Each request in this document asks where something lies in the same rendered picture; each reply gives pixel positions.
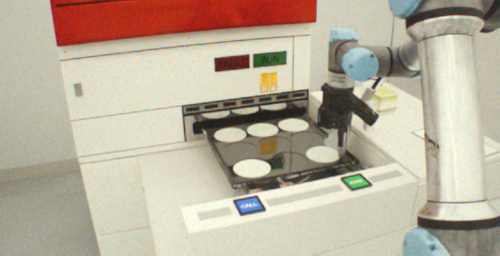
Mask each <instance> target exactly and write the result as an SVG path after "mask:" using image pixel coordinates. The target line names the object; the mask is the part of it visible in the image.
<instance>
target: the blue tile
mask: <svg viewBox="0 0 500 256"><path fill-rule="evenodd" d="M237 206H238V208H239V210H240V211H241V212H246V211H257V210H261V209H262V208H263V207H262V205H261V204H260V203H259V202H258V201H257V199H256V198H252V199H248V200H244V201H239V202H237Z"/></svg>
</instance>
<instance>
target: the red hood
mask: <svg viewBox="0 0 500 256"><path fill-rule="evenodd" d="M50 5H51V9H52V12H51V14H52V17H53V24H54V35H55V39H56V46H58V47H59V46H64V45H81V44H91V43H98V42H101V41H110V40H120V39H130V38H138V37H150V36H160V35H170V34H180V33H189V32H194V31H201V30H212V29H233V28H243V27H254V26H276V25H287V24H297V23H307V22H308V23H316V22H317V7H316V6H317V0H50Z"/></svg>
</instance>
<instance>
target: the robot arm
mask: <svg viewBox="0 0 500 256"><path fill-rule="evenodd" d="M388 4H389V8H390V11H391V12H392V14H393V15H394V16H395V17H397V18H398V19H399V20H405V30H406V35H407V36H408V37H409V38H408V39H407V40H406V41H405V42H403V43H402V44H401V45H400V46H399V47H394V46H364V45H358V32H357V31H356V30H355V29H350V28H336V29H331V31H330V33H329V41H328V44H329V50H328V53H329V67H328V82H324V84H323V85H322V86H321V91H322V92H323V93H322V105H321V106H320V107H319V108H318V118H317V127H323V128H325V129H332V128H334V129H335V130H334V131H333V132H332V133H331V134H329V135H328V138H325V139H324V141H323V143H324V144H325V145H326V146H327V147H329V148H333V149H335V150H337V151H338V157H339V158H341V157H342V156H343V155H344V153H345V152H346V147H347V143H348V138H349V135H350V130H351V125H352V112H353V113H354V114H355V115H357V116H358V117H359V118H360V120H363V121H364V122H366V123H367V125H368V126H370V127H372V126H373V124H374V123H375V122H376V121H377V120H378V119H379V115H378V114H377V113H376V112H375V111H374V110H373V109H372V108H370V107H369V106H368V105H367V104H366V103H365V102H364V101H362V100H361V99H360V98H359V97H358V96H357V95H354V94H353V92H354V85H355V81H358V82H366V81H368V80H370V79H372V78H373V77H377V78H415V77H421V96H422V108H423V119H424V143H425V153H426V160H425V165H426V176H427V182H426V187H427V202H426V204H425V205H423V206H422V207H421V209H420V210H419V211H418V212H417V219H418V221H417V227H412V228H411V229H410V230H409V231H407V232H406V234H405V235H404V240H403V243H402V253H403V256H500V217H499V211H497V210H496V208H495V207H493V206H492V205H491V204H490V202H488V195H487V177H486V160H485V151H484V143H485V142H484V134H483V124H482V107H481V98H480V89H479V72H478V63H477V55H476V45H475V37H476V35H477V34H479V33H480V34H487V33H490V32H492V31H495V30H496V29H498V28H500V0H388ZM324 107H325V108H324ZM319 116H320V122H319Z"/></svg>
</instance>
